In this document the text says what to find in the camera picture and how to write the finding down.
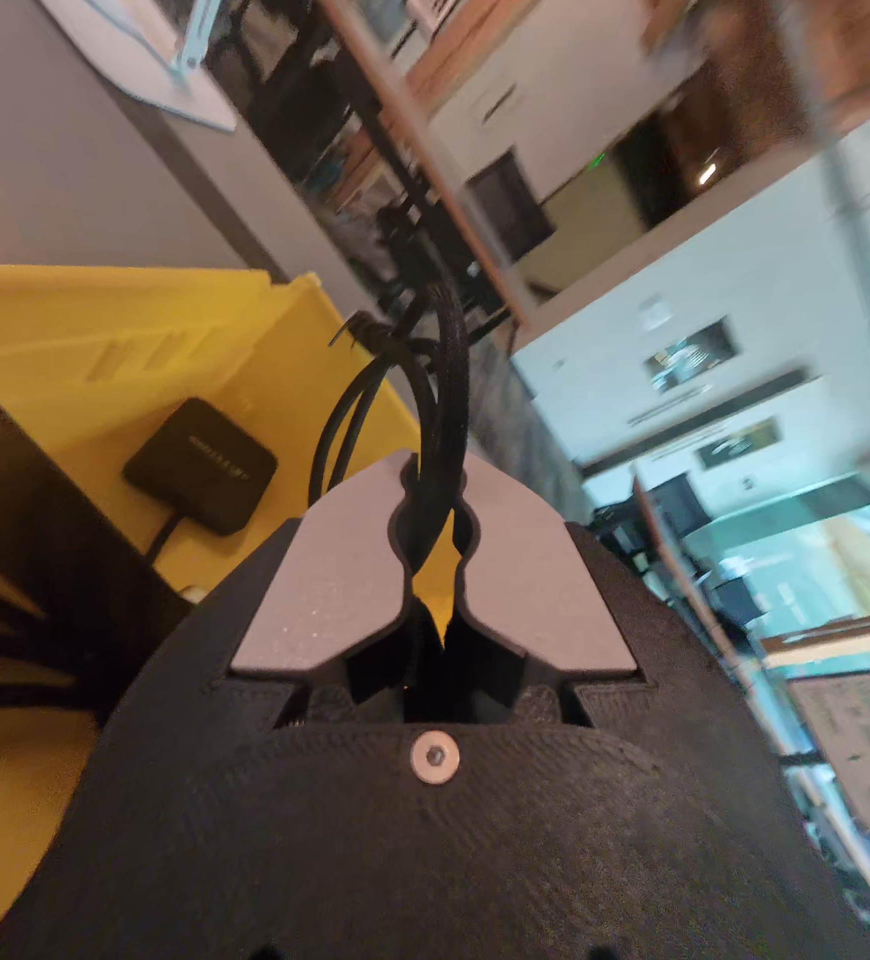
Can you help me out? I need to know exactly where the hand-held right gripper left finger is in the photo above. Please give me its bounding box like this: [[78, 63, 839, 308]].
[[228, 447, 418, 676]]

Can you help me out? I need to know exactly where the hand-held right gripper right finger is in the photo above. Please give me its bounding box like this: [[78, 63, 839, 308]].
[[450, 453, 638, 675]]

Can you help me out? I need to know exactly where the black adapter hub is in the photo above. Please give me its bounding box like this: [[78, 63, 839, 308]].
[[121, 396, 280, 538]]

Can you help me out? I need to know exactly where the black braided hdmi cable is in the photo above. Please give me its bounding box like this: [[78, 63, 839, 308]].
[[0, 277, 475, 715]]

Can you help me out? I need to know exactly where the yellow plastic bin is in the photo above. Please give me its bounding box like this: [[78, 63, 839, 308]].
[[0, 262, 457, 960]]

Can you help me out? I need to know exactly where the thin black cable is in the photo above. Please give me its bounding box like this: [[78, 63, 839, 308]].
[[307, 309, 439, 513]]

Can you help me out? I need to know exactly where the dark framed wall picture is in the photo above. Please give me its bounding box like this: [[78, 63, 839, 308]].
[[642, 317, 739, 397], [693, 418, 781, 472]]

